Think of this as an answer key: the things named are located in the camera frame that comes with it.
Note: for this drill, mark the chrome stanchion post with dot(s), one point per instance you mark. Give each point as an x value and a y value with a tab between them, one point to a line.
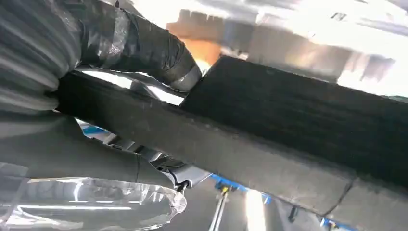
218	213

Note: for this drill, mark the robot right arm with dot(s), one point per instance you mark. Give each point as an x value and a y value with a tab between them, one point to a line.
32	54

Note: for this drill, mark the large blue metal shelf rack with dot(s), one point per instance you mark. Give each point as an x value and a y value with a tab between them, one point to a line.
229	184

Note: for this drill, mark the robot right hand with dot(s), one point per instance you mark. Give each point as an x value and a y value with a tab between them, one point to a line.
79	153

